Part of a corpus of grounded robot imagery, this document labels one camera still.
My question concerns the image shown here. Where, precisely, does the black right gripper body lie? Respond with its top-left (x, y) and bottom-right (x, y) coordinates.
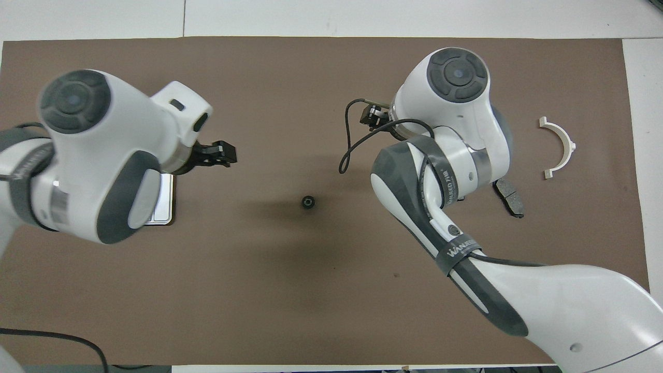
top-left (368, 103), bottom-right (391, 130)

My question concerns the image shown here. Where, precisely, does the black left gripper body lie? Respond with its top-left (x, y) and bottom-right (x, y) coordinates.
top-left (178, 142), bottom-right (214, 175)

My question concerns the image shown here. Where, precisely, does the silver metal tray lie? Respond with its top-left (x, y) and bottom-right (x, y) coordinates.
top-left (137, 174), bottom-right (175, 226)

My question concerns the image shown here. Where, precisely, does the dark grey curved brake pad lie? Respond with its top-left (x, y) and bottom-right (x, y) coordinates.
top-left (493, 178), bottom-right (525, 219)

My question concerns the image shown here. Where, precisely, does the brown table mat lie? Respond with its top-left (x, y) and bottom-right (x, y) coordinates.
top-left (0, 36), bottom-right (651, 366)

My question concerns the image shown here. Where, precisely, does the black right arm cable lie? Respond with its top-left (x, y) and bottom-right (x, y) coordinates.
top-left (339, 98), bottom-right (437, 175)

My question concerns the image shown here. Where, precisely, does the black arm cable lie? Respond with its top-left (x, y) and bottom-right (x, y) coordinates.
top-left (339, 98), bottom-right (437, 175)
top-left (0, 327), bottom-right (152, 373)

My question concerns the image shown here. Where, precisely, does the white curved plastic bracket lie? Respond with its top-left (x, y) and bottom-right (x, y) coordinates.
top-left (539, 117), bottom-right (576, 180)

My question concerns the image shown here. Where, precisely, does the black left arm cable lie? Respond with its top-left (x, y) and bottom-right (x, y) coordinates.
top-left (0, 327), bottom-right (152, 373)

